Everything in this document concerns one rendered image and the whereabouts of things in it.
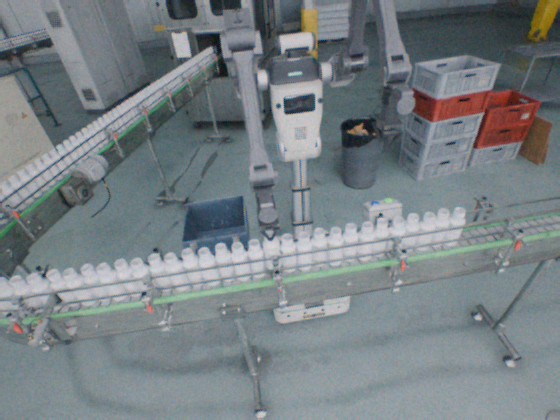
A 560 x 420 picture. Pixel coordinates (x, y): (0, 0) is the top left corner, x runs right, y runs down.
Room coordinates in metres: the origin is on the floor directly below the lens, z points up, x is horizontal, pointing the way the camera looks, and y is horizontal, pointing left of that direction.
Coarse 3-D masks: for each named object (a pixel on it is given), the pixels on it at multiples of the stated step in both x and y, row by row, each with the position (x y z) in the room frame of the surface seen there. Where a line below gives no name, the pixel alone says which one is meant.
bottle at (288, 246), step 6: (288, 234) 0.79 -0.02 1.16; (282, 240) 0.77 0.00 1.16; (288, 240) 0.76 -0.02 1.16; (282, 246) 0.76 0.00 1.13; (288, 246) 0.75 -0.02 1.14; (294, 246) 0.76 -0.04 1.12; (282, 252) 0.75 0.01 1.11; (288, 252) 0.74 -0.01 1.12; (294, 252) 0.75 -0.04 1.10; (282, 258) 0.75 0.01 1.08; (288, 258) 0.74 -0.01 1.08; (294, 258) 0.75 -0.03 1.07; (282, 264) 0.76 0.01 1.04; (288, 264) 0.74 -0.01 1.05; (294, 264) 0.75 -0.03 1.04; (288, 270) 0.74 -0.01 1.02; (294, 270) 0.75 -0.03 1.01
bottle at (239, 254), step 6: (234, 246) 0.76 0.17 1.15; (240, 246) 0.77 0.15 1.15; (234, 252) 0.74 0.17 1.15; (240, 252) 0.74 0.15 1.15; (246, 252) 0.76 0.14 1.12; (234, 258) 0.73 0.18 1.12; (240, 258) 0.73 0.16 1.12; (246, 258) 0.74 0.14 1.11; (246, 264) 0.73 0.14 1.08; (240, 270) 0.73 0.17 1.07; (246, 270) 0.73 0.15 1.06
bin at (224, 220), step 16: (192, 208) 1.33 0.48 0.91; (208, 208) 1.34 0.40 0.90; (224, 208) 1.34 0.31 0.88; (240, 208) 1.35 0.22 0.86; (192, 224) 1.28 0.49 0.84; (208, 224) 1.34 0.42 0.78; (224, 224) 1.34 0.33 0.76; (240, 224) 1.35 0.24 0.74; (192, 240) 1.03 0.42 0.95; (208, 240) 1.03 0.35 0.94; (224, 240) 1.04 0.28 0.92; (240, 240) 1.05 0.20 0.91
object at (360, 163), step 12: (348, 120) 2.92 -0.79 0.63; (360, 120) 2.95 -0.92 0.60; (372, 120) 2.90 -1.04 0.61; (372, 132) 2.88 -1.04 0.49; (348, 144) 2.62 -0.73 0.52; (360, 144) 2.54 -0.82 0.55; (372, 144) 2.53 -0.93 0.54; (348, 156) 2.63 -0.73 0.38; (360, 156) 2.55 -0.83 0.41; (372, 156) 2.54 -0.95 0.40; (348, 168) 2.63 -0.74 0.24; (360, 168) 2.55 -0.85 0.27; (372, 168) 2.56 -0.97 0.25; (348, 180) 2.63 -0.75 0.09; (360, 180) 2.56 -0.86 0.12; (372, 180) 2.59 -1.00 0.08
